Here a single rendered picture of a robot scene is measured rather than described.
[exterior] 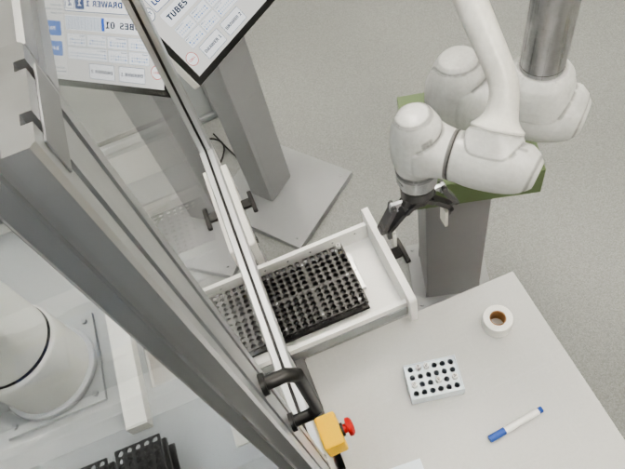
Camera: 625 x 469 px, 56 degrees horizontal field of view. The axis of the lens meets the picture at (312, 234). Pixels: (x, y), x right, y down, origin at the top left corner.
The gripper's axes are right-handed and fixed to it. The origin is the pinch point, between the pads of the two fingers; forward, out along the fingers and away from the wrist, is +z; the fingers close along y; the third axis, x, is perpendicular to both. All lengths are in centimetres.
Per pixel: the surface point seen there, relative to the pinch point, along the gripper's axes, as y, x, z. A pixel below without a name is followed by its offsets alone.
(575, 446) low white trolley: -10, 56, 15
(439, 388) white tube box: 11.3, 33.6, 13.3
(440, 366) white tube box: 9.0, 29.5, 11.4
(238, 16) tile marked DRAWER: 18, -92, -9
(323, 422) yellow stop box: 39, 34, 0
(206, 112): 43, -161, 86
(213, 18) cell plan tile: 26, -90, -13
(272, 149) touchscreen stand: 21, -99, 62
